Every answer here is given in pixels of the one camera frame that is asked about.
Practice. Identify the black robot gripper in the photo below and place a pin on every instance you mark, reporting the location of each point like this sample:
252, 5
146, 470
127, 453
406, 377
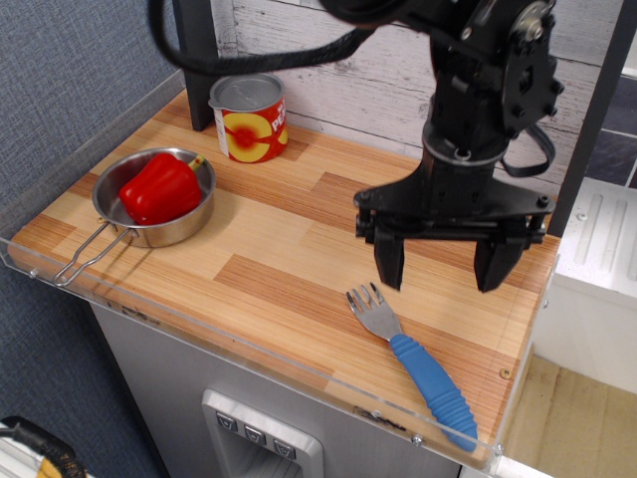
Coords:
453, 194

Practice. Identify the blue handled metal fork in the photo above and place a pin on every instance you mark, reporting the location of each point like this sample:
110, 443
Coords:
442, 396

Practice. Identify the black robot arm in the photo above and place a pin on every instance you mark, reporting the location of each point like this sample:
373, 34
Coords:
495, 79

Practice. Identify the grey cabinet with dispenser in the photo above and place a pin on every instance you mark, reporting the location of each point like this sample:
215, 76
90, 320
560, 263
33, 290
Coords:
168, 377

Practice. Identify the white appliance at right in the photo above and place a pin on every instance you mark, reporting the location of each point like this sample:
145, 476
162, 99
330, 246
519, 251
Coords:
587, 321

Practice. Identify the red yellow tin can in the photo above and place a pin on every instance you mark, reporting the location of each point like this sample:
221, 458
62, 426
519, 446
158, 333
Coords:
250, 116

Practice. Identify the red bell pepper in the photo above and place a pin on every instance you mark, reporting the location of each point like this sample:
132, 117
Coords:
167, 188

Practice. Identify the dark right frame post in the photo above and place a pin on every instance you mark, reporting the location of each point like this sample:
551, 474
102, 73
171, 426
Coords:
611, 69

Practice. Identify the dark frame post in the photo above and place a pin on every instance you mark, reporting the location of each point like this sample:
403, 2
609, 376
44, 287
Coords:
611, 69
197, 38

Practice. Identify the dark left frame post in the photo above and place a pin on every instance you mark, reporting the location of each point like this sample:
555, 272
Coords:
197, 38

